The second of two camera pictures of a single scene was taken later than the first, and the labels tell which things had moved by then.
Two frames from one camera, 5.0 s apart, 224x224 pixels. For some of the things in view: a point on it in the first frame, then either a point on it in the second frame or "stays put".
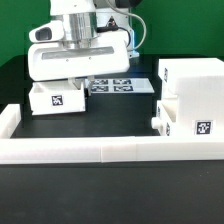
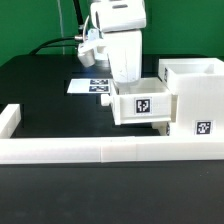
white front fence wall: (79, 150) stays put
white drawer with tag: (57, 97) -> (149, 102)
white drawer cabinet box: (198, 87) stays put
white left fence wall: (9, 120) stays put
